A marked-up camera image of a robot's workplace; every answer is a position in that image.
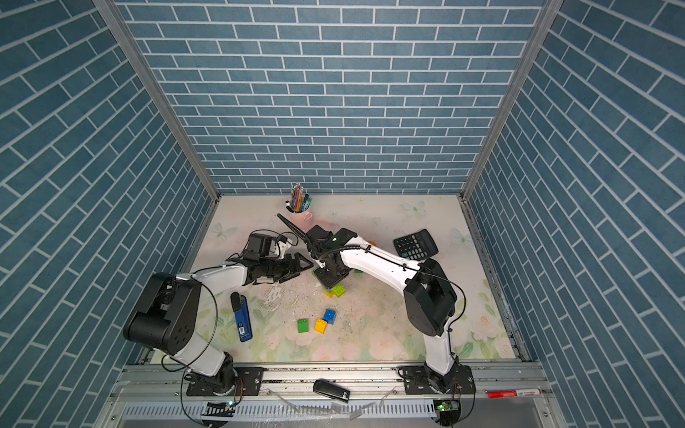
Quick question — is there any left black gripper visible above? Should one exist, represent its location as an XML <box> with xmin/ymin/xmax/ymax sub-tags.
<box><xmin>259</xmin><ymin>252</ymin><xmax>313</xmax><ymax>283</ymax></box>

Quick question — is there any small blue lego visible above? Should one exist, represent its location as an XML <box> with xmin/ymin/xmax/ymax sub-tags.
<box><xmin>323</xmin><ymin>310</ymin><xmax>336</xmax><ymax>325</ymax></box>

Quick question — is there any long lime lego brick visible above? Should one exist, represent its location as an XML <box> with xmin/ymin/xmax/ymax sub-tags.
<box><xmin>332</xmin><ymin>285</ymin><xmax>346</xmax><ymax>298</ymax></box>

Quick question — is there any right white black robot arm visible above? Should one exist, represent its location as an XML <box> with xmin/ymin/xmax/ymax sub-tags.
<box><xmin>298</xmin><ymin>226</ymin><xmax>460</xmax><ymax>393</ymax></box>

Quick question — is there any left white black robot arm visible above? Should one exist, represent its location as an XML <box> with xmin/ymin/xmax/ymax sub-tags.
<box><xmin>122</xmin><ymin>232</ymin><xmax>314</xmax><ymax>396</ymax></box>

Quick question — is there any small green lego bottom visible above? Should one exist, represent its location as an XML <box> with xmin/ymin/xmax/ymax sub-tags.
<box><xmin>297</xmin><ymin>319</ymin><xmax>310</xmax><ymax>333</ymax></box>

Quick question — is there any yellow lego bottom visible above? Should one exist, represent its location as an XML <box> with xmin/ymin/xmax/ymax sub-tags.
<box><xmin>314</xmin><ymin>319</ymin><xmax>328</xmax><ymax>335</ymax></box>

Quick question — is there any pink pen cup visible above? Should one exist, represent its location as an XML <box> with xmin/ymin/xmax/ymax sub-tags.
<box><xmin>291</xmin><ymin>210</ymin><xmax>314</xmax><ymax>230</ymax></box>

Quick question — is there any blue black usb device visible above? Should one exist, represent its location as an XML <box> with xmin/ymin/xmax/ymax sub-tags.
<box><xmin>230</xmin><ymin>292</ymin><xmax>253</xmax><ymax>342</ymax></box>

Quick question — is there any black calculator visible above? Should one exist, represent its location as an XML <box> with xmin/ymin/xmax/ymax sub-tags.
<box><xmin>392</xmin><ymin>228</ymin><xmax>439</xmax><ymax>260</ymax></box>

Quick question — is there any red marker pen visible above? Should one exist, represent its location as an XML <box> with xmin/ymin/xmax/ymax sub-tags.
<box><xmin>486</xmin><ymin>388</ymin><xmax>542</xmax><ymax>399</ymax></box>

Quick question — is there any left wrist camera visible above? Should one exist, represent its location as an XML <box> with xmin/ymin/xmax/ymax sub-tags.
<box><xmin>274</xmin><ymin>236</ymin><xmax>291</xmax><ymax>259</ymax></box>

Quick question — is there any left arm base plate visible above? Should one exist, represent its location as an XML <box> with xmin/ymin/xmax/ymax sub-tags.
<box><xmin>184</xmin><ymin>367</ymin><xmax>264</xmax><ymax>397</ymax></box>

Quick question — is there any black remote on rail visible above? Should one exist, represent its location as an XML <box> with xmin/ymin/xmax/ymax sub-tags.
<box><xmin>312</xmin><ymin>379</ymin><xmax>351</xmax><ymax>403</ymax></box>

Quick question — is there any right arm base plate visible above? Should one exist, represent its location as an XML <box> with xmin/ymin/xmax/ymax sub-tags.
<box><xmin>397</xmin><ymin>363</ymin><xmax>476</xmax><ymax>395</ymax></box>

